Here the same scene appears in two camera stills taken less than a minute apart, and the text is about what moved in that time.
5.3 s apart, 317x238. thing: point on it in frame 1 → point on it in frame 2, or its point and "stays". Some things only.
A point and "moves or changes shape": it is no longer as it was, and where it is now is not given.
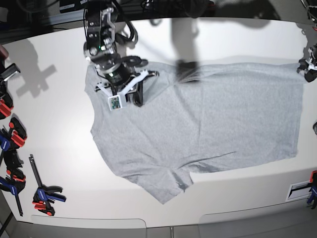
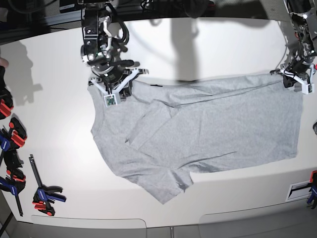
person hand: [4, 53] → [4, 62]
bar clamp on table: [42, 199] stays
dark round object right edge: [314, 127] stays
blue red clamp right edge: [313, 195] stays
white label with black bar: [299, 191] stays
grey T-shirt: [196, 116] moves or changes shape
